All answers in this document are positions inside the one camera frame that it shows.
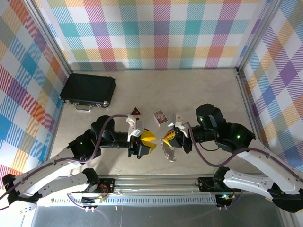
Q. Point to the clear plastic strip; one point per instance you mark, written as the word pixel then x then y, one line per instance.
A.
pixel 170 153

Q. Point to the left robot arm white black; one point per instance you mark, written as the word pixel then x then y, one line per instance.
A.
pixel 59 165

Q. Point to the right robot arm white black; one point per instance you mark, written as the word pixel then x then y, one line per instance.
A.
pixel 251 182

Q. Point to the small picture card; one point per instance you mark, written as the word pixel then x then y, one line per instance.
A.
pixel 160 117

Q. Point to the red triangular badge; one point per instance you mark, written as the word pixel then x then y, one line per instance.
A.
pixel 135 112

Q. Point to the small green circuit board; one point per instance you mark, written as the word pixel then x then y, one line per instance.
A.
pixel 100 200
pixel 226 196

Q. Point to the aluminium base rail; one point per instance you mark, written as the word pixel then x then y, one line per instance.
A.
pixel 154 186

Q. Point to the aluminium table edge rail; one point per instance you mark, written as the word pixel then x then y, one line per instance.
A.
pixel 247 99
pixel 53 137

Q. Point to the grey metal base plate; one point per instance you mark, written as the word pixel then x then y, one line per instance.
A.
pixel 165 217

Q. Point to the aluminium frame post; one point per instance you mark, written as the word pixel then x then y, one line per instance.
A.
pixel 52 37
pixel 257 35

